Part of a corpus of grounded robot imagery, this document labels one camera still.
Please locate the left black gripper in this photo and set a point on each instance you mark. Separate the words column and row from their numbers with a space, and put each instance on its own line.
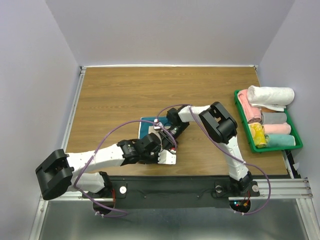
column 155, row 161

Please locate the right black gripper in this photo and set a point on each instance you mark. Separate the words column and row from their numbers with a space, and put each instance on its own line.
column 168, row 136

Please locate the teal and cream Doraemon towel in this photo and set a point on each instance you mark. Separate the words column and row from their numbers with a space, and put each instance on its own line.
column 147, row 128

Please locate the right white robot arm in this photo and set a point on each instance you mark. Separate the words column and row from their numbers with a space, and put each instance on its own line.
column 218, row 125

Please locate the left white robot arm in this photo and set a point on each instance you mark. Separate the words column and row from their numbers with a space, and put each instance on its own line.
column 64, row 172

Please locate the yellow rolled towel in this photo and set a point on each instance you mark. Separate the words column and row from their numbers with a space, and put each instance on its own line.
column 258, row 135

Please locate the grey rolled towel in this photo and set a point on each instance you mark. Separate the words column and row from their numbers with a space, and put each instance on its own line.
column 268, row 118

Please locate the mint green rolled towel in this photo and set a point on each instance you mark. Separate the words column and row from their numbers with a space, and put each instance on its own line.
column 280, row 140

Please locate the circuit board with leds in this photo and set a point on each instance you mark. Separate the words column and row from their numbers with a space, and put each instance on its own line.
column 243, row 205

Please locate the white rolled towel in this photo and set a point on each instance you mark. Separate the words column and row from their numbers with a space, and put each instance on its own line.
column 272, row 98

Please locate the light pink rolled towel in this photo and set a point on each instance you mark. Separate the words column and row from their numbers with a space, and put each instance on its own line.
column 281, row 129

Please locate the green plastic tray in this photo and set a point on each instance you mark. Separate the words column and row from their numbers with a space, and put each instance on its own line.
column 294, row 132

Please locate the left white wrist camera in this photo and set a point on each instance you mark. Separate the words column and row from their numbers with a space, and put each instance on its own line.
column 166, row 158

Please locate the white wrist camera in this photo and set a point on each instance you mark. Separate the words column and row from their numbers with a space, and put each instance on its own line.
column 166, row 158
column 158, row 125

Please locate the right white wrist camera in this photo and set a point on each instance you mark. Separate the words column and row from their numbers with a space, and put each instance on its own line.
column 158, row 125

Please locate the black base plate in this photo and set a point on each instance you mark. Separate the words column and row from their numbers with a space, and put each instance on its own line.
column 165, row 192

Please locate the aluminium frame rail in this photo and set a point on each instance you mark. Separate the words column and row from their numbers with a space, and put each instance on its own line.
column 114, row 98

